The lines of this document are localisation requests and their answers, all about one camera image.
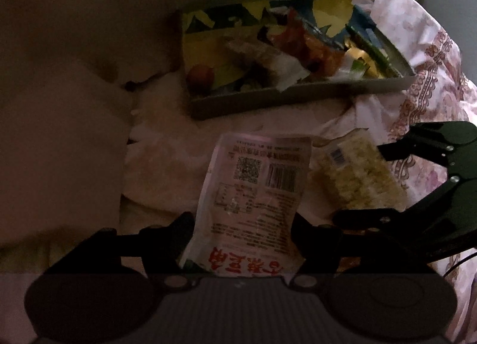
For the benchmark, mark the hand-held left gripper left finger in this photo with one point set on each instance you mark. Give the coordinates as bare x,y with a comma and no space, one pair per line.
184,232

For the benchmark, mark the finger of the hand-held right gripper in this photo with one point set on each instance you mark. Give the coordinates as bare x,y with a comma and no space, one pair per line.
428,139
372,219

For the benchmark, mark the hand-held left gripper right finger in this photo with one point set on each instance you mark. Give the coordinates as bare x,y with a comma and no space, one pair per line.
300,234

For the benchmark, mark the clear packet of noodles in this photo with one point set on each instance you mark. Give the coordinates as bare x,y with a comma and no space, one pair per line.
354,176

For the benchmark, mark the white pink snack packet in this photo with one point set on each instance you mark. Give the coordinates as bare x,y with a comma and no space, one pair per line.
253,198

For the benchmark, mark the green snack packet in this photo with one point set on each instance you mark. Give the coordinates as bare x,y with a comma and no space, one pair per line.
367,45

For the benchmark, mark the colourful lined cardboard tray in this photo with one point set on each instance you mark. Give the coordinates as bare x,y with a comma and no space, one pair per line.
298,94

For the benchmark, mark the tangerine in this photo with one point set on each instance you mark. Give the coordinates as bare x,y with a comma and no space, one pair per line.
200,75

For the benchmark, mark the paisley bordered bed sheet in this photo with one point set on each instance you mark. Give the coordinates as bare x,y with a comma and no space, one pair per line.
167,150

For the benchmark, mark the gold wrapped snack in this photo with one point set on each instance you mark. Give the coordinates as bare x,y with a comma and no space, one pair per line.
356,54

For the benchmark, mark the orange snack packet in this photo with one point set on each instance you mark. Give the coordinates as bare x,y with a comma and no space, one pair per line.
316,49

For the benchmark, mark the clear biscuit packet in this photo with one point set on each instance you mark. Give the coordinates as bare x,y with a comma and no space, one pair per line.
261,55

